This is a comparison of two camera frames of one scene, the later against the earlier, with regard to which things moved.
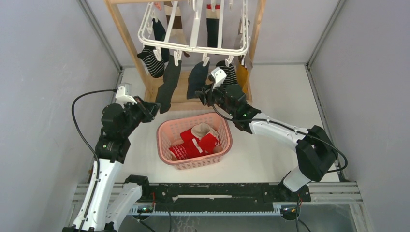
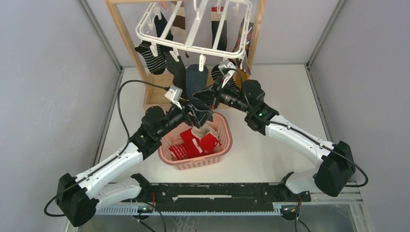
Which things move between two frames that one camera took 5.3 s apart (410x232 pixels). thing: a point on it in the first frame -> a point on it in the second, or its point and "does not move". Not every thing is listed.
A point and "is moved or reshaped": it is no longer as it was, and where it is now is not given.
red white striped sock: x=207 y=143 does not move
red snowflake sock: x=179 y=152 does not move
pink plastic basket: x=194 y=141 does not move
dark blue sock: x=197 y=79 is moved or reshaped
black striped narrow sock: x=231 y=78 -> x=216 y=73
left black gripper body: x=136 y=114 -> x=192 y=120
